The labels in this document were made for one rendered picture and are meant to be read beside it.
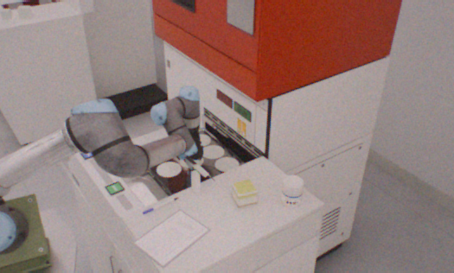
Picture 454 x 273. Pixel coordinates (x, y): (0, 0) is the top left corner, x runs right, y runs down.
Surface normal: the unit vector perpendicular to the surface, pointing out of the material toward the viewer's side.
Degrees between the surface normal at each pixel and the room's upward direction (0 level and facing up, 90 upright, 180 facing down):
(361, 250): 0
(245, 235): 0
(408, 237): 0
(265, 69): 90
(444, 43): 90
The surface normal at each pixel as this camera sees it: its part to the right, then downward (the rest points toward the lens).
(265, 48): 0.56, 0.47
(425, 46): -0.83, 0.32
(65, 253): 0.00, -0.83
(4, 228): 0.34, -0.04
